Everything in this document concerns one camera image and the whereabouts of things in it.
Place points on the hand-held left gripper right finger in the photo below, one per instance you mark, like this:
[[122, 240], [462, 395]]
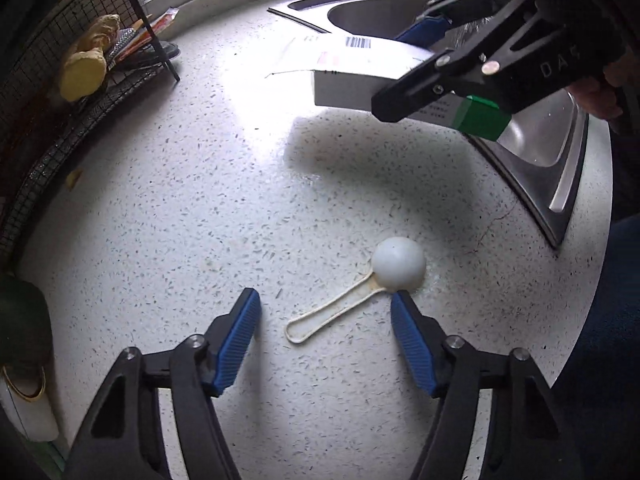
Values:
[[415, 345]]

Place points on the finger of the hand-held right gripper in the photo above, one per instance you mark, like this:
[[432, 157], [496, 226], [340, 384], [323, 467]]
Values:
[[425, 87], [425, 30]]

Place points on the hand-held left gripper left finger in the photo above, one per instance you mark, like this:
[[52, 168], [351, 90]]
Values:
[[235, 345]]

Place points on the white and green box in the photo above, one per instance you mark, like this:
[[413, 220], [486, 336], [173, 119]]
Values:
[[345, 90]]

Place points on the white plastic measuring spoon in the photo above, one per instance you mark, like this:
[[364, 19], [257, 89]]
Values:
[[400, 262]]

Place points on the person's right hand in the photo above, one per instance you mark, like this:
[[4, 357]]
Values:
[[597, 100]]

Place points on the stainless steel sink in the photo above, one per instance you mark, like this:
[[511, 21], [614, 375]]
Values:
[[545, 150]]

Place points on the person's blue jeans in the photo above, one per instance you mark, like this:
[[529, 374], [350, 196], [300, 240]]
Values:
[[610, 335]]

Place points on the dark utensil mug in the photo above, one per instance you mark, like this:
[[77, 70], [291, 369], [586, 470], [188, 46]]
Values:
[[25, 330]]

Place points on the white ceramic pot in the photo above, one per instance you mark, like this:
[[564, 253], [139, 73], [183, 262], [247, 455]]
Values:
[[30, 415]]

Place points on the small ginger piece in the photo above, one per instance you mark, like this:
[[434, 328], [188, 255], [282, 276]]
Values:
[[74, 179]]

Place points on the red snack packet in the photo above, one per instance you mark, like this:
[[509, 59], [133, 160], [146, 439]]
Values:
[[155, 25]]

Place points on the ginger root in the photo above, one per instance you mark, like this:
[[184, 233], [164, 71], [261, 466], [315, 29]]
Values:
[[82, 75]]

